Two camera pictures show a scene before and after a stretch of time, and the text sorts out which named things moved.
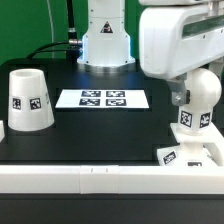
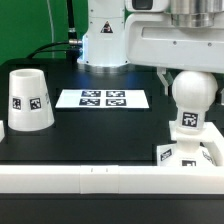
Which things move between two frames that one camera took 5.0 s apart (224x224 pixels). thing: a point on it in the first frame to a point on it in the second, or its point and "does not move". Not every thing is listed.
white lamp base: [202, 148] does not move
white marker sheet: [102, 99] does not move
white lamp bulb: [205, 89] does not move
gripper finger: [180, 95] to [166, 78]
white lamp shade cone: [29, 103] does not move
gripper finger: [217, 68] to [218, 98]
